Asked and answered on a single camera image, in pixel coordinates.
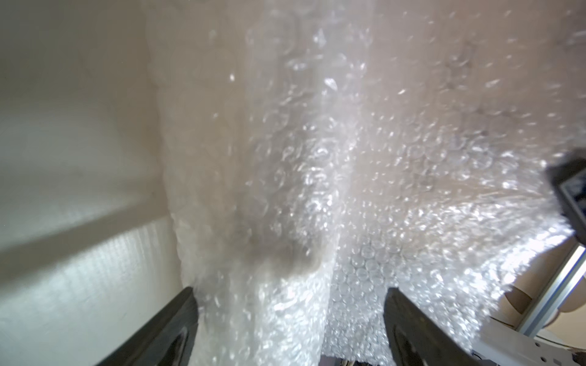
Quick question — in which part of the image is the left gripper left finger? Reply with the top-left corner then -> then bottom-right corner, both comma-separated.
99,287 -> 198,366

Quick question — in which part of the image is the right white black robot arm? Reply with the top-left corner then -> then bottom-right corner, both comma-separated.
473,151 -> 585,365

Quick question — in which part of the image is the bubble clear cylinder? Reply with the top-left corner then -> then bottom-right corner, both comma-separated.
142,1 -> 585,365

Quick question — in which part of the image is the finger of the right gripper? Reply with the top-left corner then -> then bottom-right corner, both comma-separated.
546,155 -> 585,245

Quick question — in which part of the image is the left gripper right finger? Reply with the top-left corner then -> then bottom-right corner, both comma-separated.
383,288 -> 479,366

